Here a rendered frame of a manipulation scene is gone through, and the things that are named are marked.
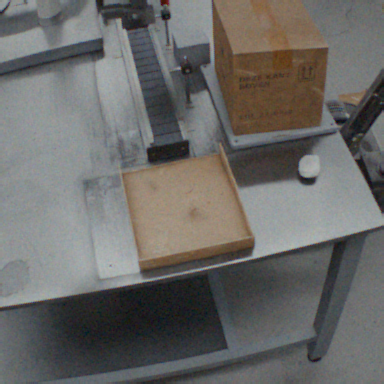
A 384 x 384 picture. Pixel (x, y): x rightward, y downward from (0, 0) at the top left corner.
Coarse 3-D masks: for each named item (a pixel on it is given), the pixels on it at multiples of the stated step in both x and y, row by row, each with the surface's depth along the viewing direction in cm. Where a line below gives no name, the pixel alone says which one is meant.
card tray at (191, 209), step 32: (192, 160) 154; (224, 160) 150; (128, 192) 148; (160, 192) 147; (192, 192) 147; (224, 192) 146; (160, 224) 141; (192, 224) 141; (224, 224) 140; (160, 256) 131; (192, 256) 133
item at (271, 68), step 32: (224, 0) 153; (256, 0) 153; (288, 0) 153; (224, 32) 144; (256, 32) 142; (288, 32) 142; (224, 64) 153; (256, 64) 139; (288, 64) 140; (320, 64) 141; (224, 96) 164; (256, 96) 147; (288, 96) 148; (320, 96) 150; (256, 128) 155; (288, 128) 157
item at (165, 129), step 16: (128, 32) 187; (144, 32) 186; (144, 48) 180; (144, 64) 174; (144, 80) 169; (160, 80) 169; (144, 96) 164; (160, 96) 164; (160, 112) 160; (160, 128) 155; (176, 128) 155; (160, 144) 152
